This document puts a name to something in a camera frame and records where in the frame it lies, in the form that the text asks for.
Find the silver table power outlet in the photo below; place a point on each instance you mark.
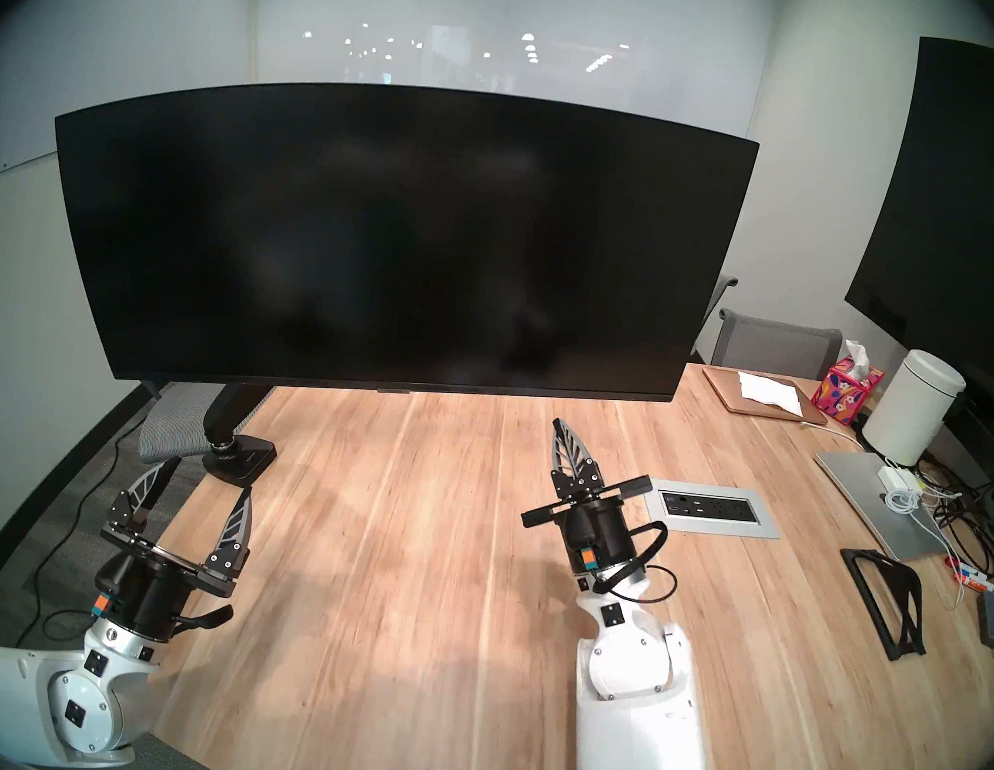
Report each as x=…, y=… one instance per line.
x=721, y=508

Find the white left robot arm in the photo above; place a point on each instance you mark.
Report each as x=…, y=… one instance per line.
x=38, y=703

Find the white paper sheet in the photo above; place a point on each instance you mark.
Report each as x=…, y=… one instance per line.
x=771, y=393

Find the brown wooden board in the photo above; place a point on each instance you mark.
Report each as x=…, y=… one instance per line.
x=728, y=393

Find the black laptop stand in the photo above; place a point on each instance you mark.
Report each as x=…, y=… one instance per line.
x=912, y=616

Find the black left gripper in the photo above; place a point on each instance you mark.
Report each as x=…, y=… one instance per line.
x=150, y=587

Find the colourful floral tissue box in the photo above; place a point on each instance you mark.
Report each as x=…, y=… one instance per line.
x=846, y=391

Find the black monitor mount base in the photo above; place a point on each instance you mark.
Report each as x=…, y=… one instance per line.
x=241, y=457

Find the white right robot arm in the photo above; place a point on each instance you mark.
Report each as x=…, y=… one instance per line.
x=641, y=708

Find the orange and blue markers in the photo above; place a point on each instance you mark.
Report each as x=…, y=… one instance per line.
x=966, y=575

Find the white cylindrical canister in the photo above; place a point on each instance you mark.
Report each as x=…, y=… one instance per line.
x=910, y=406

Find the curved black computer monitor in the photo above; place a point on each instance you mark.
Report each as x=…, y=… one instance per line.
x=389, y=238

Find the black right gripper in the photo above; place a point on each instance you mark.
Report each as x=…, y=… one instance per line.
x=593, y=520

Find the large black wall screen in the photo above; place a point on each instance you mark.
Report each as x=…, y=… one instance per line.
x=959, y=214

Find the silver laptop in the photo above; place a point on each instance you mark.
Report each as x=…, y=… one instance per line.
x=854, y=488

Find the wide glass whiteboard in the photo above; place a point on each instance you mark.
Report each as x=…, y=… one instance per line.
x=496, y=30

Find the white power adapter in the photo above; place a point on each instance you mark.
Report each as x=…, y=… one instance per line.
x=894, y=479

